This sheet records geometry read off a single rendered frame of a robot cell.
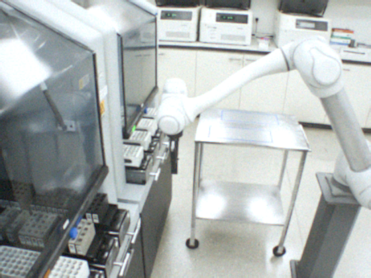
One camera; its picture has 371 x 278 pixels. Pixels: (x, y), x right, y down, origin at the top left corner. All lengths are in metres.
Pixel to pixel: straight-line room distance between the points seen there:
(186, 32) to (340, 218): 2.57
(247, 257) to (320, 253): 0.53
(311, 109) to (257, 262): 2.23
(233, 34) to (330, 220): 2.40
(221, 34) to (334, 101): 2.53
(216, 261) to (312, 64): 1.45
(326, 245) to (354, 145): 0.72
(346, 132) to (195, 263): 1.29
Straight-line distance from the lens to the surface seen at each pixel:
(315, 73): 1.10
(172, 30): 3.65
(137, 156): 1.48
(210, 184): 2.31
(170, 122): 1.14
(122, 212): 1.25
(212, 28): 3.60
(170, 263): 2.14
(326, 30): 3.73
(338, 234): 1.84
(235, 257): 2.20
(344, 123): 1.27
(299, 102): 3.88
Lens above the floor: 1.63
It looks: 29 degrees down
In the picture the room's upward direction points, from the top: 2 degrees clockwise
